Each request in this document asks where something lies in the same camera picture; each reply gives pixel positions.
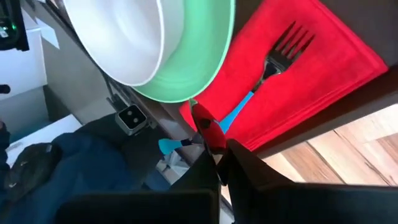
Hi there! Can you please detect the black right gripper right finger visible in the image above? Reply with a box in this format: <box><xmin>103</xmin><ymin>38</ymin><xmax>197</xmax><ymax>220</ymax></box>
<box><xmin>226</xmin><ymin>138</ymin><xmax>398</xmax><ymax>224</ymax></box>

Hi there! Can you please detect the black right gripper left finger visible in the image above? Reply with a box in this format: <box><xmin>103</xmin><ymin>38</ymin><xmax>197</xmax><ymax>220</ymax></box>
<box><xmin>55</xmin><ymin>151</ymin><xmax>221</xmax><ymax>224</ymax></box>

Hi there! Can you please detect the red cloth napkin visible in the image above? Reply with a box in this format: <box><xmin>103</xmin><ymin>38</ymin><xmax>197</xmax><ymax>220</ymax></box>
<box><xmin>178</xmin><ymin>0</ymin><xmax>389</xmax><ymax>152</ymax></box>

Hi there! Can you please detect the teal-handled metal fork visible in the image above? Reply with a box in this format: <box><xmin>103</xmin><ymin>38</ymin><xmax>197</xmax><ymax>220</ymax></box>
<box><xmin>218</xmin><ymin>21</ymin><xmax>315</xmax><ymax>134</ymax></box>

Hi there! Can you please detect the green plastic plate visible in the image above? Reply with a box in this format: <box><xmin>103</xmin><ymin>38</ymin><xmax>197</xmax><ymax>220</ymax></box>
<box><xmin>133</xmin><ymin>0</ymin><xmax>236</xmax><ymax>104</ymax></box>

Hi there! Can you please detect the pale grey bowl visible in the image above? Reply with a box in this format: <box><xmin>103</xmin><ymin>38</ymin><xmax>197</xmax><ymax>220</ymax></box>
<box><xmin>63</xmin><ymin>0</ymin><xmax>186</xmax><ymax>87</ymax></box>

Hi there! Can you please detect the person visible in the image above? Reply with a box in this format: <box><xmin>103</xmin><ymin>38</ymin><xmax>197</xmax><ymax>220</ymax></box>
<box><xmin>0</xmin><ymin>113</ymin><xmax>187</xmax><ymax>224</ymax></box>

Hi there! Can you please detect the white cabinet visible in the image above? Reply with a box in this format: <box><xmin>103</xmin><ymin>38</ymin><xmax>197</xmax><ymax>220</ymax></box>
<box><xmin>0</xmin><ymin>9</ymin><xmax>48</xmax><ymax>101</ymax></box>

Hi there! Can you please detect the black computer green light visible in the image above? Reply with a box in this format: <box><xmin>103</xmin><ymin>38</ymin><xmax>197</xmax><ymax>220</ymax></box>
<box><xmin>0</xmin><ymin>0</ymin><xmax>30</xmax><ymax>52</ymax></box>

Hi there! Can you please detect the small silver camera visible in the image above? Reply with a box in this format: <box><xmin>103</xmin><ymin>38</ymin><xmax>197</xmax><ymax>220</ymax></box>
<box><xmin>114</xmin><ymin>104</ymin><xmax>148</xmax><ymax>136</ymax></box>

